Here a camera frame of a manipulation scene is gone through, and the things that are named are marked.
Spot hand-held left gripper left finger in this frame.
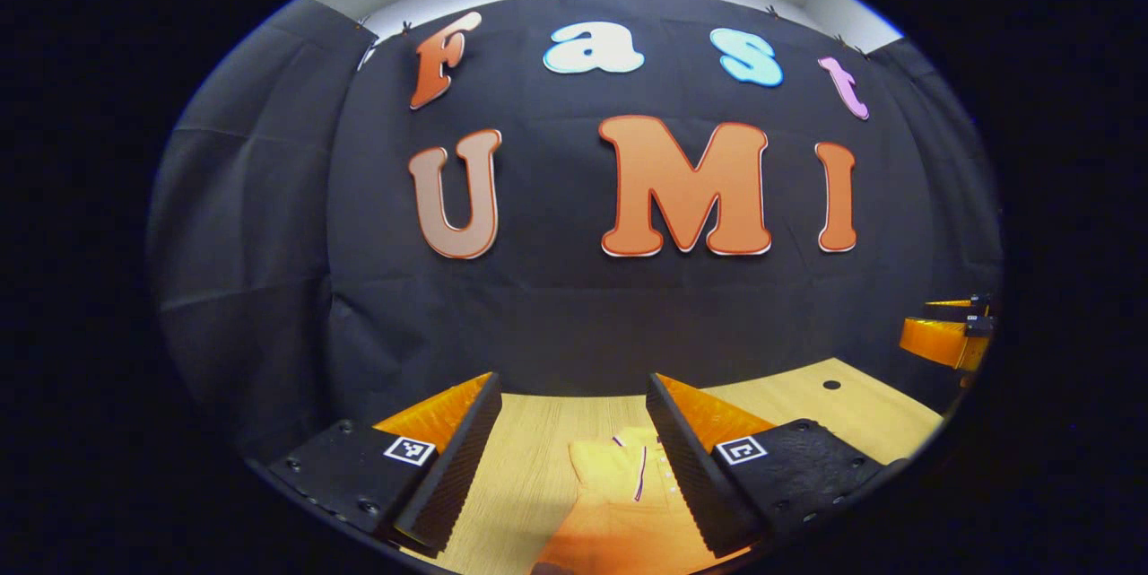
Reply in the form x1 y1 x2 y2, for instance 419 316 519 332
266 370 503 558

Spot orange T-shirt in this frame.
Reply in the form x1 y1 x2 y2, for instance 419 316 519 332
529 427 754 575

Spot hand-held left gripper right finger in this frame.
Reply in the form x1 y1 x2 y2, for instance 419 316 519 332
646 371 909 558

